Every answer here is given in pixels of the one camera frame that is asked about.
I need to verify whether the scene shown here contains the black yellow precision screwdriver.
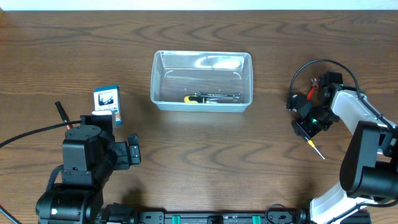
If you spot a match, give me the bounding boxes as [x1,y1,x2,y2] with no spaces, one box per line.
[307,139,325,160]

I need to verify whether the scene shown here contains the red handled pliers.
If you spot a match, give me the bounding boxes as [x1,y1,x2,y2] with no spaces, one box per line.
[307,78,318,101]

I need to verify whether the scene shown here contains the blue white screwdriver box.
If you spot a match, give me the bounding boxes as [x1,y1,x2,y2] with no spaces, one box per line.
[93,85,123,126]

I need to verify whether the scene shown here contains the yellow black stubby screwdriver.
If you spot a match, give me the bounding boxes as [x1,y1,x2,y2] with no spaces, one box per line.
[184,95,218,104]

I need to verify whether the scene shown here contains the clear plastic container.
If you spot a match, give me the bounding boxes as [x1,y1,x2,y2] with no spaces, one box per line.
[150,50,254,113]

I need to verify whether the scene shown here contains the silver wrench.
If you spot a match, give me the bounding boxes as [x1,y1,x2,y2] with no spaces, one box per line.
[193,93,241,101]

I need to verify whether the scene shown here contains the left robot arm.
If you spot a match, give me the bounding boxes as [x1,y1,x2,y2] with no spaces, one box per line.
[35,115,141,223]

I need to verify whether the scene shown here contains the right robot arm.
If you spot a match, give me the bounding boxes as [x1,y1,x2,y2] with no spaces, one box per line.
[287,72,397,223]

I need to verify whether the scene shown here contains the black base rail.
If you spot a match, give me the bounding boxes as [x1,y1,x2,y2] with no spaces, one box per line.
[93,202,373,224]

